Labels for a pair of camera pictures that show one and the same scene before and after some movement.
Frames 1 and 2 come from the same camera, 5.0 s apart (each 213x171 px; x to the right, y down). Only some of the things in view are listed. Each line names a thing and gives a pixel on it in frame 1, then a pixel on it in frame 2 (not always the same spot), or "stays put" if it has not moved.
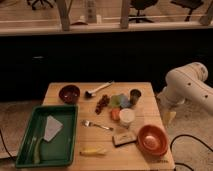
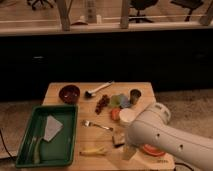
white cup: x=127 y=115 stays put
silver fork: x=87 y=123 stays put
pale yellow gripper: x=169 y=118 → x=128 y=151
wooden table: x=120 y=125 stays put
